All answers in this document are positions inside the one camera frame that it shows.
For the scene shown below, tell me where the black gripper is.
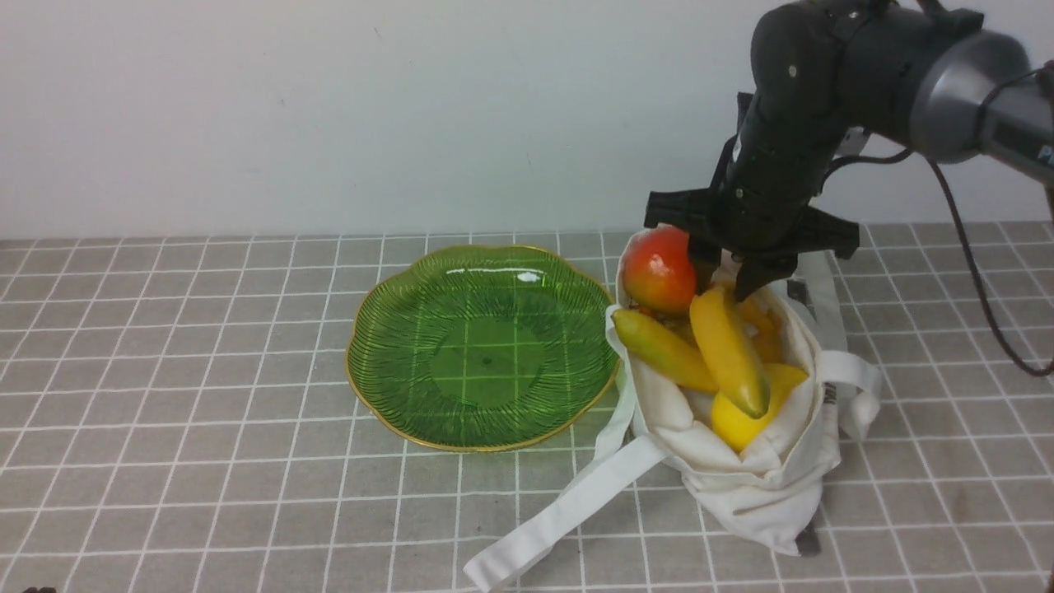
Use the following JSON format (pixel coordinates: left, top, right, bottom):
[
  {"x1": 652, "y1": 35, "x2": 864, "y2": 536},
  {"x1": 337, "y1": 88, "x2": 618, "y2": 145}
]
[{"x1": 644, "y1": 91, "x2": 860, "y2": 301}]

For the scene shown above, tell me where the large yellow banana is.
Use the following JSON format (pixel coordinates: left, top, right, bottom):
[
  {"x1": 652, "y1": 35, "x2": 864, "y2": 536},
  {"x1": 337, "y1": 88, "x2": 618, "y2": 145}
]
[{"x1": 689, "y1": 284, "x2": 770, "y2": 419}]

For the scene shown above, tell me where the white cloth tote bag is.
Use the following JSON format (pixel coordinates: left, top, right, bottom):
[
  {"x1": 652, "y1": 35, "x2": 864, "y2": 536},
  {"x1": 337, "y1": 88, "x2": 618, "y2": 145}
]
[{"x1": 464, "y1": 253, "x2": 884, "y2": 592}]

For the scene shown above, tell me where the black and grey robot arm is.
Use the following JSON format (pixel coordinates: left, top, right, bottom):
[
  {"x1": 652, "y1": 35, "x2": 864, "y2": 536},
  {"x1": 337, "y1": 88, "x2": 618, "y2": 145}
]
[{"x1": 644, "y1": 1, "x2": 1053, "y2": 300}]

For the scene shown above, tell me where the red apple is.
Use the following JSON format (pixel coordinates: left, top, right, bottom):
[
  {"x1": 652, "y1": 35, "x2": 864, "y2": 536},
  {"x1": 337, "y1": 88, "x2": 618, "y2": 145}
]
[{"x1": 622, "y1": 226, "x2": 697, "y2": 318}]

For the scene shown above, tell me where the small green-yellow banana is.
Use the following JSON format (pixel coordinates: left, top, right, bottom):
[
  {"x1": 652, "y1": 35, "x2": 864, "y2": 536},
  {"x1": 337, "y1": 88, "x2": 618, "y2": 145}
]
[{"x1": 611, "y1": 308, "x2": 719, "y2": 393}]

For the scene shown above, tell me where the yellow lemon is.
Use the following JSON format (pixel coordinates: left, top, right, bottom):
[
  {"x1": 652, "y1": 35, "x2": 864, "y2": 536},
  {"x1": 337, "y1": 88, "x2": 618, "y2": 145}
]
[{"x1": 711, "y1": 362, "x2": 809, "y2": 454}]

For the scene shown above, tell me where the green glass plate gold rim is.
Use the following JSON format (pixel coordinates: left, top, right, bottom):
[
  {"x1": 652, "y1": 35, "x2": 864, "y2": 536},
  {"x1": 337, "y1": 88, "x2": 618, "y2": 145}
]
[{"x1": 345, "y1": 245, "x2": 621, "y2": 453}]

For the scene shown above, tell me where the grey checked tablecloth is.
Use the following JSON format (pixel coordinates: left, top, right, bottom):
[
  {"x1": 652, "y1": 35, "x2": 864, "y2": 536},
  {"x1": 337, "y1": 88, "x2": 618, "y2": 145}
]
[{"x1": 1, "y1": 224, "x2": 1053, "y2": 592}]

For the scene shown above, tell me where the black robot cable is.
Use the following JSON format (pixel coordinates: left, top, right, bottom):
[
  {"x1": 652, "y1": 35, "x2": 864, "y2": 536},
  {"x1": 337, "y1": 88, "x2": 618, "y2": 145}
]
[{"x1": 811, "y1": 66, "x2": 1054, "y2": 379}]

